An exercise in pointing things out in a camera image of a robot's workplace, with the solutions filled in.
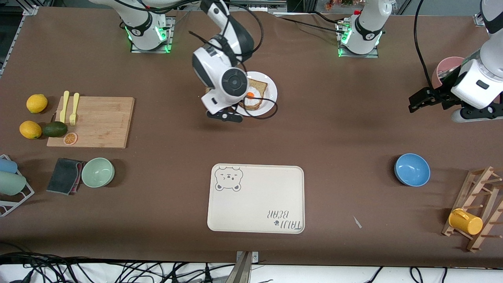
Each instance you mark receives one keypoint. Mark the wooden cutting board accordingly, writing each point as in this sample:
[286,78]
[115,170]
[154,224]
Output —
[102,122]

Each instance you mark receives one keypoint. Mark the aluminium frame rail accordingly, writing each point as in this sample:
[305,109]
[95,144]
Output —
[29,10]
[477,19]

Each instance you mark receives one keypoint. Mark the blue bowl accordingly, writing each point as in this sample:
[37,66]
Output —
[412,169]

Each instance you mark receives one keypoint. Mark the white round plate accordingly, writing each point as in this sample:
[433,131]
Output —
[272,98]

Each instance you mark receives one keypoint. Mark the pink bowl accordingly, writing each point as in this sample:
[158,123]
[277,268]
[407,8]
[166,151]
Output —
[448,63]

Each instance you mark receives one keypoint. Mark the yellow plastic fork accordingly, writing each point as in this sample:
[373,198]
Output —
[74,104]

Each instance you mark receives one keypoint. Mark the yellow mug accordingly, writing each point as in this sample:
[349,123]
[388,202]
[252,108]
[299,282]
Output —
[465,222]

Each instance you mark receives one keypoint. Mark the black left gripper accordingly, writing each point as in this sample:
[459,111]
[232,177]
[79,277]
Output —
[439,95]

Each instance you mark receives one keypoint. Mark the yellow lemon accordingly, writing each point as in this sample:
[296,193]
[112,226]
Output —
[30,129]
[37,103]

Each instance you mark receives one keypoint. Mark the dark grey sponge cloth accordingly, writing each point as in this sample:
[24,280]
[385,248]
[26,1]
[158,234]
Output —
[63,176]

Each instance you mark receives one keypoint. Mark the light blue cup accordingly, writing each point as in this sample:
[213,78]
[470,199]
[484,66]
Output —
[8,166]

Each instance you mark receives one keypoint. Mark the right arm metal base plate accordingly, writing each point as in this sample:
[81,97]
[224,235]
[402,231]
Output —
[171,35]

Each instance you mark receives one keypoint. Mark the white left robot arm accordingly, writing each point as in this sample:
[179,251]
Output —
[367,27]

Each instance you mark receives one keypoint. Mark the fried egg toy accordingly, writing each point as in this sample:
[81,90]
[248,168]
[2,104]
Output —
[254,101]

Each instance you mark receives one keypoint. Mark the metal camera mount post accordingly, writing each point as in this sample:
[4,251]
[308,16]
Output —
[241,271]

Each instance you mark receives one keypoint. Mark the cream bear print tray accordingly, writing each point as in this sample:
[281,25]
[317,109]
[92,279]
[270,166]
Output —
[255,196]

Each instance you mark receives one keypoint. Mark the small white tape scrap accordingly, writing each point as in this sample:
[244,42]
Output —
[357,222]

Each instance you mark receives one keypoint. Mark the dark green avocado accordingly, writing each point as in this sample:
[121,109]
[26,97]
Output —
[55,129]

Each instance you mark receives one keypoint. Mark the pale green cup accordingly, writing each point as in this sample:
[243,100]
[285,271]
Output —
[11,183]

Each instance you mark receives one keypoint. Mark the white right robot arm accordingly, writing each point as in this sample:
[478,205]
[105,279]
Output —
[232,80]

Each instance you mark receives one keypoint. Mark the orange slice toy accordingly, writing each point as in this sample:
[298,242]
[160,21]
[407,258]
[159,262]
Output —
[70,138]

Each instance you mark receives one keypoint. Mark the yellow plastic knife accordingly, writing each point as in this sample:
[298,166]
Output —
[64,108]

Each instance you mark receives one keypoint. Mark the wooden mug rack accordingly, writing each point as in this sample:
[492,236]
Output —
[477,184]

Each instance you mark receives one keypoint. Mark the pale green bowl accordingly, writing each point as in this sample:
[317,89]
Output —
[98,173]

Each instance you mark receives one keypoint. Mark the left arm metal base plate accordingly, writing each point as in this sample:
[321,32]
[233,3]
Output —
[357,56]

